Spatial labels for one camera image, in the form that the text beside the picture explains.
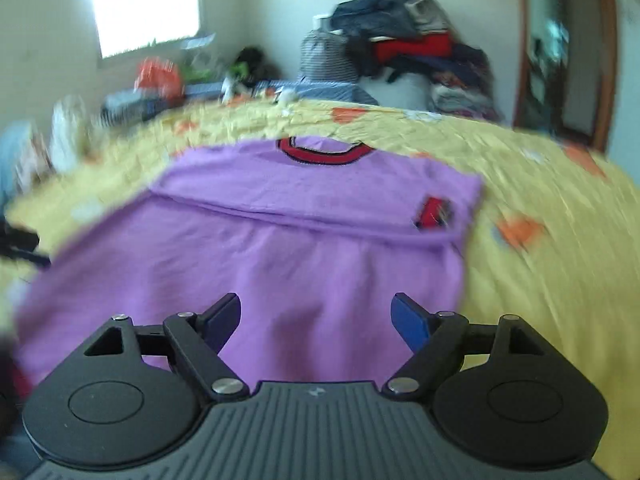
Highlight purple sweater red collar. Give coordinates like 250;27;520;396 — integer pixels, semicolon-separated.
15;138;483;383

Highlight black white patterned clothes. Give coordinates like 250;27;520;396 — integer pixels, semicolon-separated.
100;89;184;125

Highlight pile of clothes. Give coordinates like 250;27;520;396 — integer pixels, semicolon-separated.
329;0;500;122

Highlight white quilted jacket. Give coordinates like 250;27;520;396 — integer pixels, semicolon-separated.
49;96;98;174

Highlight yellow carrot print quilt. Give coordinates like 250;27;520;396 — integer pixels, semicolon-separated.
1;100;639;479

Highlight orange plastic bag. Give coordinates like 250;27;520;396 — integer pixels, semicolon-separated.
134;58;184;101

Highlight green plastic chair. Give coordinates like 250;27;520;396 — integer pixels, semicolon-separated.
179;62;250;84

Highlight white round plush ball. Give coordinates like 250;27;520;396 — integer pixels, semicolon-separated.
274;88;299;106

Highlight blue quilted blanket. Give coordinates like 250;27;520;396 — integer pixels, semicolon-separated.
184;80;378;105

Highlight checkered houndstooth bag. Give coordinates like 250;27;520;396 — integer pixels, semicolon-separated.
299;29;359;84

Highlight window with grey frame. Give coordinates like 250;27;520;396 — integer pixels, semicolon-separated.
91;0;205;58

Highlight brown wooden door frame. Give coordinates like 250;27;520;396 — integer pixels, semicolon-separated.
514;0;618;153

